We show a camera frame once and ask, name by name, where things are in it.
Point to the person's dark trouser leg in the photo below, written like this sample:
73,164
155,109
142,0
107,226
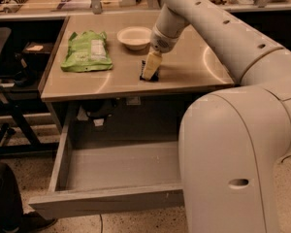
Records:
10,200

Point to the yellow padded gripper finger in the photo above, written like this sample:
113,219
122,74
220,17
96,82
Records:
152,63

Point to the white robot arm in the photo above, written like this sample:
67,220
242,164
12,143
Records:
229,140

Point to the grey counter cabinet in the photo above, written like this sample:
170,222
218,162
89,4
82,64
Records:
190,67

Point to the grey open drawer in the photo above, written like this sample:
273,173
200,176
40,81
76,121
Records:
128,164

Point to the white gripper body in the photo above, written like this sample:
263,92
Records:
164,42

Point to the dark blue rxbar wrapper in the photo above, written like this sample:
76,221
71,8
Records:
154,78

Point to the green snack bag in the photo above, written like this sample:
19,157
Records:
87,52

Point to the black box on shelf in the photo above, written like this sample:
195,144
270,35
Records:
37,53

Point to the dark shoe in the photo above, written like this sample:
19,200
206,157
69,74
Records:
33,222

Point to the white paper bowl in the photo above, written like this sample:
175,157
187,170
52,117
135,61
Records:
134,37

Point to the black coiled tool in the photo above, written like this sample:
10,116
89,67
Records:
12,6

